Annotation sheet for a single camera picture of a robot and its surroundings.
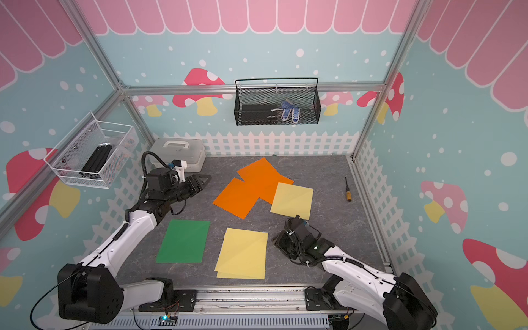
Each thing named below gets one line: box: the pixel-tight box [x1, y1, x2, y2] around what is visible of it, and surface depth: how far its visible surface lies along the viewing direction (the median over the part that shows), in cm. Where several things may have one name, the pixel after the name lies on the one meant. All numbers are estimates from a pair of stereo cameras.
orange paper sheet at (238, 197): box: [213, 177, 265, 220], surface depth 106 cm
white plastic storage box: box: [147, 136, 207, 173], surface depth 112 cm
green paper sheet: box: [156, 219, 211, 264], surface depth 92 cm
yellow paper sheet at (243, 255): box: [214, 227, 269, 280], surface depth 87 cm
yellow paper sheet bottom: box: [270, 182, 315, 221], surface depth 105 cm
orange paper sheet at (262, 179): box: [236, 157, 295, 205], surface depth 115 cm
